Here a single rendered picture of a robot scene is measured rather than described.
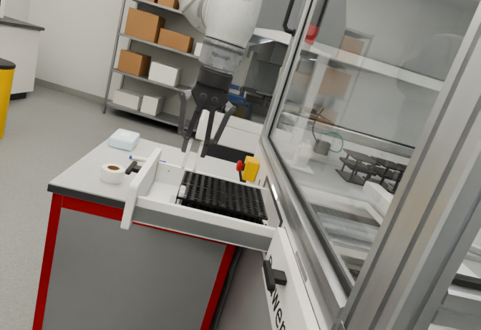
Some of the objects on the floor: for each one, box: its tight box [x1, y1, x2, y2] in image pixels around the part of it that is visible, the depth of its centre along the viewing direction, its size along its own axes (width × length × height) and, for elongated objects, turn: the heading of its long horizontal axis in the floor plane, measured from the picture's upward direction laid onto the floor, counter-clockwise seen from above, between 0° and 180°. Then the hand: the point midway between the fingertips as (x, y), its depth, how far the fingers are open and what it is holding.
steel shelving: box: [102, 0, 200, 132], centre depth 458 cm, size 363×49×200 cm, turn 42°
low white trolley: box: [32, 137, 240, 330], centre depth 137 cm, size 58×62×76 cm
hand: (192, 154), depth 78 cm, fingers closed
